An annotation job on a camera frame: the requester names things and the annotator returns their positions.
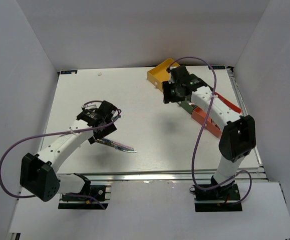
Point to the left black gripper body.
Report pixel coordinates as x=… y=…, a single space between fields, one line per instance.
x=107 y=130

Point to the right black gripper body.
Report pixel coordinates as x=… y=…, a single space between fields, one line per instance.
x=171 y=92

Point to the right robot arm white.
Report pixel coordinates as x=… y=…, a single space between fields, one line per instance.
x=237 y=131

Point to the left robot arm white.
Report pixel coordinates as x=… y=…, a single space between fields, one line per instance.
x=39 y=172

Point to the green container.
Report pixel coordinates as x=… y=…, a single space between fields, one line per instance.
x=188 y=105

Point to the yellow container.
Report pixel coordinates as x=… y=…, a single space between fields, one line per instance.
x=158 y=74

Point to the right blue table label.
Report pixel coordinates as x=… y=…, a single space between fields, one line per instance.
x=218 y=67

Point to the blue table label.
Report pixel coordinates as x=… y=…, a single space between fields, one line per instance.
x=218 y=67
x=68 y=72

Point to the orange container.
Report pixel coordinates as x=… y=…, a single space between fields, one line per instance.
x=199 y=115

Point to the left blue table label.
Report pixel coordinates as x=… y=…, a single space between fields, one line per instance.
x=68 y=72

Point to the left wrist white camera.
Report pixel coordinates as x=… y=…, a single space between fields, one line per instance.
x=89 y=105

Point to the dark handled knife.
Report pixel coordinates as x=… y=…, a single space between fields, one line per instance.
x=101 y=142

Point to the pink handled knife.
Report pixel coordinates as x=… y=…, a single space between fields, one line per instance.
x=118 y=146

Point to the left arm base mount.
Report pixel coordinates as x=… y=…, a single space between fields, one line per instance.
x=95 y=197

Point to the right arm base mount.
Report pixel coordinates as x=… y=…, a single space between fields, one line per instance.
x=206 y=202

